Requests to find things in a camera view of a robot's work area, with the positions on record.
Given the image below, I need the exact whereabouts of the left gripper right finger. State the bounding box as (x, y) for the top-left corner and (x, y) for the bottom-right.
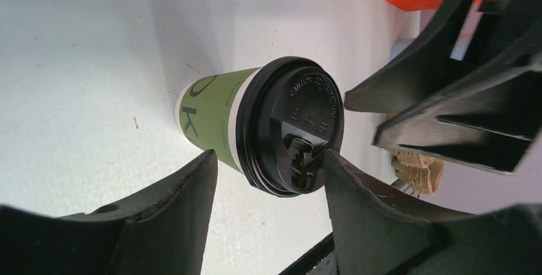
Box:
(323, 150), (541, 274)

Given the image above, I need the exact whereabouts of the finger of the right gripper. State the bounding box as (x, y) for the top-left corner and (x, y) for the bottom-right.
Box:
(373, 52), (541, 175)
(345, 0), (541, 113)

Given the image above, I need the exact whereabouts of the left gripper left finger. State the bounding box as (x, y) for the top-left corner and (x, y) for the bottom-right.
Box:
(1, 150), (218, 274)

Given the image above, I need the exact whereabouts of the green paper coffee cup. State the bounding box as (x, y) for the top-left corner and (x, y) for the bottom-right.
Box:
(174, 67), (261, 172)

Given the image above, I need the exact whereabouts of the black coffee cup lid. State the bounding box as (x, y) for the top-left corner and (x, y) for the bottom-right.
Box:
(235, 56), (345, 198)

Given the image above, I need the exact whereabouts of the brown pulp cup carrier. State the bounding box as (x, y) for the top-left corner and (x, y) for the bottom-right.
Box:
(385, 148), (445, 196)

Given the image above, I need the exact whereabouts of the blue cup of stirrers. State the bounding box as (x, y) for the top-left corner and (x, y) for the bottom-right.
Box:
(389, 37), (470, 61)

